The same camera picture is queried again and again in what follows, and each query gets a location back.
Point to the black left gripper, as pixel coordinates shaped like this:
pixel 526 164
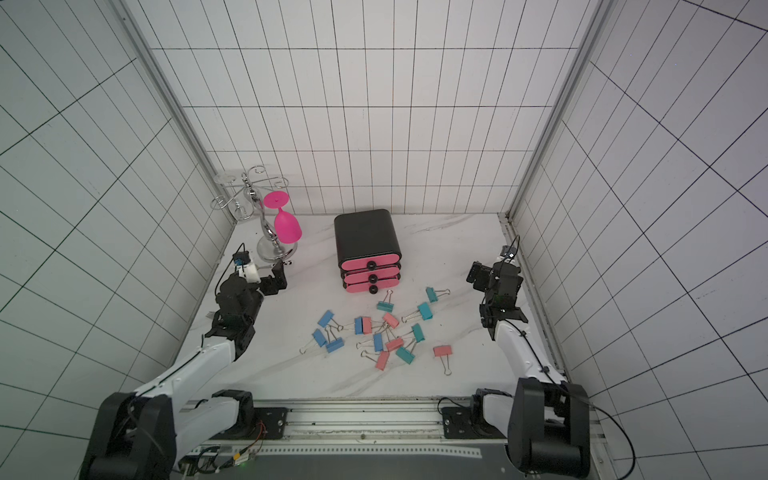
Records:
pixel 272 287

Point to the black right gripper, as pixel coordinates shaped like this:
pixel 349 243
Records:
pixel 485 275

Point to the teal binder clip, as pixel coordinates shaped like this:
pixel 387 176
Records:
pixel 423 311
pixel 386 304
pixel 415 334
pixel 434 295
pixel 405 350

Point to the pink top drawer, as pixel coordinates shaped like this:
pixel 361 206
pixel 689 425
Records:
pixel 370 262

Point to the pink drawer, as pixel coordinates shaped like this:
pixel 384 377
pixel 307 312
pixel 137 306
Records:
pixel 372 288
pixel 370 262
pixel 370 276

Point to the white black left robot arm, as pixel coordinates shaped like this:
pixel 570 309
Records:
pixel 145 433

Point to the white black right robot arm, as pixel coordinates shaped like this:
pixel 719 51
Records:
pixel 546 420

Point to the blue binder clip top left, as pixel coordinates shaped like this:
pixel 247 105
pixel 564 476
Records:
pixel 327 321

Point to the blue binder clip far left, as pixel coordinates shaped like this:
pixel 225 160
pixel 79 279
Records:
pixel 318 340

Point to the pink binder clip lone right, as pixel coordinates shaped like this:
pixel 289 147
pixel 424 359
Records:
pixel 443 353

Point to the blue binder clip lower left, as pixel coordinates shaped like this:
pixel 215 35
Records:
pixel 334 341

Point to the black drawer cabinet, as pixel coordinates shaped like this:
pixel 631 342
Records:
pixel 366 233

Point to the pink middle drawer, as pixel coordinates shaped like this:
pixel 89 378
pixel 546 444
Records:
pixel 370 276

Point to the pink bottom drawer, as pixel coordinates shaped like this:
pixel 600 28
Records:
pixel 372 288

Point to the pink binder clip upper centre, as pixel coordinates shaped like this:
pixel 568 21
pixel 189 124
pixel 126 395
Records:
pixel 389 321

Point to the blue binder clip centre lower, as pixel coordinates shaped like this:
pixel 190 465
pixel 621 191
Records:
pixel 375 342

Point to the pink binder clip bottom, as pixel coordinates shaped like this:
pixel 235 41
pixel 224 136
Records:
pixel 380 360

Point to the magenta plastic wine glass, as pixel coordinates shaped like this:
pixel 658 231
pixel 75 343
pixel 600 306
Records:
pixel 286 225

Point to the clear wine glass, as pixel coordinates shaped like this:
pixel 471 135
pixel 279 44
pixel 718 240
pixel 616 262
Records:
pixel 233 198

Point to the chrome glass rack stand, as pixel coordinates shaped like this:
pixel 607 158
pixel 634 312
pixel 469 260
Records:
pixel 269 248

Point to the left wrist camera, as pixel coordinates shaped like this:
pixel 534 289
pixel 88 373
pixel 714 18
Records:
pixel 245 268

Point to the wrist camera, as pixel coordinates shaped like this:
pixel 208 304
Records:
pixel 509 255
pixel 245 268

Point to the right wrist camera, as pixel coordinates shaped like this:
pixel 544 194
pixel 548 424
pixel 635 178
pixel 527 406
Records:
pixel 509 255

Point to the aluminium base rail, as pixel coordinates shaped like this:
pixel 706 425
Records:
pixel 378 426

